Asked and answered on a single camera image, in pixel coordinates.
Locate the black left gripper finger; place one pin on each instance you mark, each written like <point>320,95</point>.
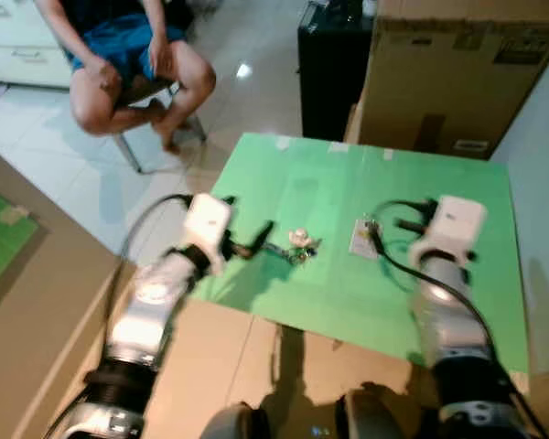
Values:
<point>262,240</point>
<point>227,200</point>

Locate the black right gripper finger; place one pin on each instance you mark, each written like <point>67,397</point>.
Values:
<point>412,224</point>

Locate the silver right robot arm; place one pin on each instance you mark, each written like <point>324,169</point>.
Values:
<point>448,320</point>

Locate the white tape piece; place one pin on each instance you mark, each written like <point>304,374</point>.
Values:
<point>389,155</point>
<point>338,147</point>
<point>282,142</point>

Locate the green table board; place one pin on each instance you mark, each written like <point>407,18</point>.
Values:
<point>348,293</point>

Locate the metal chair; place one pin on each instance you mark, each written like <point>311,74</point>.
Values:
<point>146,90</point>

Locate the large cardboard box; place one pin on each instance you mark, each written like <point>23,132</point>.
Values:
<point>439,73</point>

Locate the black box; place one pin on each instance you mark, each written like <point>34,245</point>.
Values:
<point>334,73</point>

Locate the barefoot person in blue shorts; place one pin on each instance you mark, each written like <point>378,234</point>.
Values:
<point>128,41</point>

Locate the robot right leg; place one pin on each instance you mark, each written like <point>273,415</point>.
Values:
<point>375,421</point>

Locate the small clear tape piece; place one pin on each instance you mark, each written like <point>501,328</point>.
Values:
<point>16,216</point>

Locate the white drawer cabinet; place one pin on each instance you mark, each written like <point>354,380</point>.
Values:
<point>18,46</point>

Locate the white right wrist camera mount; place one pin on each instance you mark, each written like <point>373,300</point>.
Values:
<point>453,224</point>

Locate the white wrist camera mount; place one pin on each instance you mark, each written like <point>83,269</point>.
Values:
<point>453,224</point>
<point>206,219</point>

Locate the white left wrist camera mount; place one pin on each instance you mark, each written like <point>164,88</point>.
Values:
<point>206,219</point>

